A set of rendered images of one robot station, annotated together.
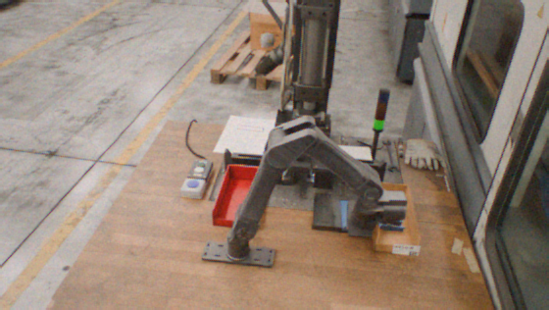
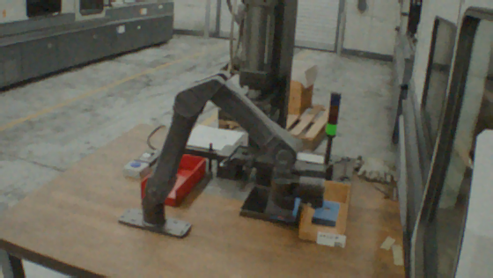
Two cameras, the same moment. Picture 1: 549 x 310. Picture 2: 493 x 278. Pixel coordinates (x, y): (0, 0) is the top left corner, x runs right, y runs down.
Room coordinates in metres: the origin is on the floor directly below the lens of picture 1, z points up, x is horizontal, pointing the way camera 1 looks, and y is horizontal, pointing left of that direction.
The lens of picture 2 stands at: (-0.01, -0.29, 1.55)
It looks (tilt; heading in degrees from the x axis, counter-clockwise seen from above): 21 degrees down; 9
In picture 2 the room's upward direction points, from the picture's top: 4 degrees clockwise
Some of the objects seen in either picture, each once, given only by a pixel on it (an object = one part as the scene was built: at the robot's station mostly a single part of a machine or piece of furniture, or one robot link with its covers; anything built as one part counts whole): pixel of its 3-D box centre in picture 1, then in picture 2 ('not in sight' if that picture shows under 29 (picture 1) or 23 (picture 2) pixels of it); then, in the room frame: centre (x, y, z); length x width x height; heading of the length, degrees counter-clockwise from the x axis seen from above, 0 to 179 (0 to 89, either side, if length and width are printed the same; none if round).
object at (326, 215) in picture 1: (339, 213); (274, 205); (1.13, -0.22, 0.91); 0.17 x 0.16 x 0.02; 85
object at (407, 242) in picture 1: (393, 217); (327, 211); (1.09, -0.38, 0.93); 0.25 x 0.13 x 0.08; 175
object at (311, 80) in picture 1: (312, 51); (256, 39); (1.32, -0.10, 1.37); 0.11 x 0.09 x 0.30; 85
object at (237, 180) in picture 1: (238, 194); (174, 178); (1.17, 0.11, 0.93); 0.25 x 0.12 x 0.06; 175
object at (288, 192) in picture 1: (311, 170); (261, 172); (1.40, -0.14, 0.88); 0.65 x 0.50 x 0.03; 85
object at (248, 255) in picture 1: (238, 244); (153, 212); (0.93, 0.09, 0.94); 0.20 x 0.07 x 0.08; 85
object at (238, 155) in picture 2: (304, 159); (250, 155); (1.32, -0.11, 0.98); 0.20 x 0.10 x 0.01; 85
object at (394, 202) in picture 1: (382, 197); (301, 169); (0.94, -0.29, 1.12); 0.12 x 0.09 x 0.12; 90
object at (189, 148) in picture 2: (253, 162); (199, 154); (1.34, 0.07, 0.95); 0.15 x 0.03 x 0.10; 85
